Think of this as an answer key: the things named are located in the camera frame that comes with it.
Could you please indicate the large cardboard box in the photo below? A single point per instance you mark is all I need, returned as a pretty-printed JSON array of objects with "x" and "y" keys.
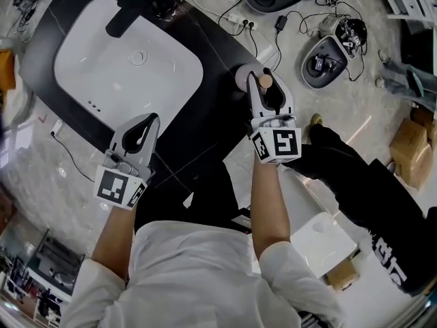
[{"x": 413, "y": 152}]

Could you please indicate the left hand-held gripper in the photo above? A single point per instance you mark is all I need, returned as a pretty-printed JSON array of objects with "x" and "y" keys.
[{"x": 112, "y": 184}]

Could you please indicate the person's black trousers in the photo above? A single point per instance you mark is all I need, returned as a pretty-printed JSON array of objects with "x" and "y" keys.
[{"x": 211, "y": 197}]

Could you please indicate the white inset sink basin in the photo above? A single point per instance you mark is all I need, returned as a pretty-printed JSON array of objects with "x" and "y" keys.
[{"x": 119, "y": 80}]

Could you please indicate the white freestanding washbasin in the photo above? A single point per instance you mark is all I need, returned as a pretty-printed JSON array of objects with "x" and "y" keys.
[{"x": 322, "y": 244}]

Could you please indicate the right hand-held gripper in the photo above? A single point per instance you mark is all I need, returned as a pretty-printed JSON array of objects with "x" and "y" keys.
[{"x": 280, "y": 142}]

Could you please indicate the person's right forearm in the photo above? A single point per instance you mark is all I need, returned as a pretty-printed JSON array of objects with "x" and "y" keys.
[{"x": 269, "y": 210}]

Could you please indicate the person's white shirt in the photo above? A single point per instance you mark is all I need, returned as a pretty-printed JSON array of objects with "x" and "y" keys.
[{"x": 198, "y": 279}]

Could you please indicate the white socket strip with plugs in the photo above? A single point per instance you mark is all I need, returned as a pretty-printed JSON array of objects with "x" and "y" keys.
[{"x": 240, "y": 20}]

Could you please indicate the small cardboard box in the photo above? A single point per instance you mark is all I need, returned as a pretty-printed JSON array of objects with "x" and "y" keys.
[{"x": 343, "y": 275}]

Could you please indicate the person's left forearm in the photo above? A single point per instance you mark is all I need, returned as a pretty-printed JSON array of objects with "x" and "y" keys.
[{"x": 112, "y": 241}]

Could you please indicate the black sink countertop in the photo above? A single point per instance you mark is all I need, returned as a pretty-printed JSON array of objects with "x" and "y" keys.
[{"x": 218, "y": 56}]

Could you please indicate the white power strip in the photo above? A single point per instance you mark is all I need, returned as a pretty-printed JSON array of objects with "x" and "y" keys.
[{"x": 56, "y": 128}]

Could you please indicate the black waist display device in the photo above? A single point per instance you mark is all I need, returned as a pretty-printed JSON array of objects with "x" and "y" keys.
[{"x": 243, "y": 221}]

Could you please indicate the open grey case with devices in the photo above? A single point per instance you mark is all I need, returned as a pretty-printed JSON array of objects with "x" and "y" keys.
[{"x": 324, "y": 63}]

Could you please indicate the black power adapter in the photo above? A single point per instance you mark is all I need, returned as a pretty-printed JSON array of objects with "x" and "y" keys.
[{"x": 282, "y": 23}]

